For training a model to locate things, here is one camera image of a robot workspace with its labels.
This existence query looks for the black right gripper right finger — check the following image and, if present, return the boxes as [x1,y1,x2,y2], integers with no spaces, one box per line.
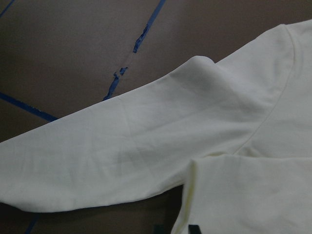
[189,225,202,234]

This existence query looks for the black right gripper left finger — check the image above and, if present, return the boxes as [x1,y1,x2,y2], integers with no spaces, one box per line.
[153,225,165,234]

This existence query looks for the cream long-sleeve cat shirt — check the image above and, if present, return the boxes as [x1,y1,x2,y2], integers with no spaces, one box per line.
[0,20,312,234]

